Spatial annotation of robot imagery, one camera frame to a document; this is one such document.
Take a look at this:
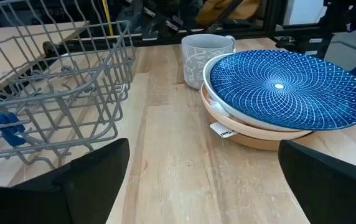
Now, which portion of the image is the blue plastic rack clip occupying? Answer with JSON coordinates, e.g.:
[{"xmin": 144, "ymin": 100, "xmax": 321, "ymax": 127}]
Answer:
[{"xmin": 0, "ymin": 112, "xmax": 26, "ymax": 147}]

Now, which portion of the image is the blue spiral patterned plate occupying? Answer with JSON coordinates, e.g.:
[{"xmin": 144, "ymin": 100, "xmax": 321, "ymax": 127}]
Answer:
[{"xmin": 209, "ymin": 49, "xmax": 356, "ymax": 131}]

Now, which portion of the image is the yellow cable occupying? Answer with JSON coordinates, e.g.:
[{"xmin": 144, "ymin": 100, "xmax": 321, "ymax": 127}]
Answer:
[{"xmin": 102, "ymin": 0, "xmax": 115, "ymax": 37}]

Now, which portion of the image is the grey patterned ceramic mug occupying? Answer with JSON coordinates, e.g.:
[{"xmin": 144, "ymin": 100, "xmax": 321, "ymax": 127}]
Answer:
[{"xmin": 180, "ymin": 33, "xmax": 237, "ymax": 90}]

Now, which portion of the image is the light peach plate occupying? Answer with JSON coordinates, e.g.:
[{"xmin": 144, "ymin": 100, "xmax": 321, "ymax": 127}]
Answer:
[{"xmin": 199, "ymin": 83, "xmax": 314, "ymax": 141}]

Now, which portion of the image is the tan divided plate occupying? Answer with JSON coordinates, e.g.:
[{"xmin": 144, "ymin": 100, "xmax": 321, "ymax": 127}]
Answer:
[{"xmin": 208, "ymin": 114, "xmax": 312, "ymax": 152}]

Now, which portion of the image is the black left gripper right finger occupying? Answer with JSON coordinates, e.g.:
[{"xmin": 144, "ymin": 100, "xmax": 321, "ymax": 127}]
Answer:
[{"xmin": 278, "ymin": 139, "xmax": 356, "ymax": 224}]

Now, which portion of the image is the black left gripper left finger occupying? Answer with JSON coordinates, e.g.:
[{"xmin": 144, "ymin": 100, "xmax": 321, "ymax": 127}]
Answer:
[{"xmin": 0, "ymin": 138, "xmax": 131, "ymax": 224}]

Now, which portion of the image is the grey wire dish rack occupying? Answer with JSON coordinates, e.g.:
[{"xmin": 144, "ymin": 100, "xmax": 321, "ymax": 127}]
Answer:
[{"xmin": 0, "ymin": 0, "xmax": 137, "ymax": 170}]

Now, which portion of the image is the tan bag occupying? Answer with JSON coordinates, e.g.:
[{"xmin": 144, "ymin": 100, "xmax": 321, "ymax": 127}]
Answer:
[{"xmin": 195, "ymin": 0, "xmax": 261, "ymax": 26}]

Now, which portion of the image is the black aluminium table frame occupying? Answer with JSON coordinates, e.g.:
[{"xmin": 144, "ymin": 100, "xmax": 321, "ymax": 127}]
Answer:
[{"xmin": 72, "ymin": 0, "xmax": 328, "ymax": 47}]

